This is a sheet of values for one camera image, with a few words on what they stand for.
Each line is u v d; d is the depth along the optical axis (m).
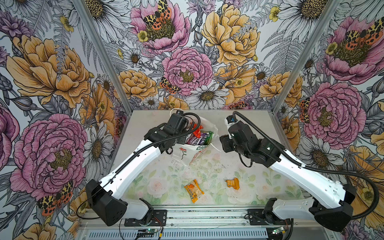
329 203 0.38
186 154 0.80
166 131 0.55
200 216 0.76
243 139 0.50
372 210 0.42
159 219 0.73
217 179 0.87
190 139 0.83
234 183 0.84
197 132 0.83
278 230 0.72
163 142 0.50
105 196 0.39
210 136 0.83
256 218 0.69
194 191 0.81
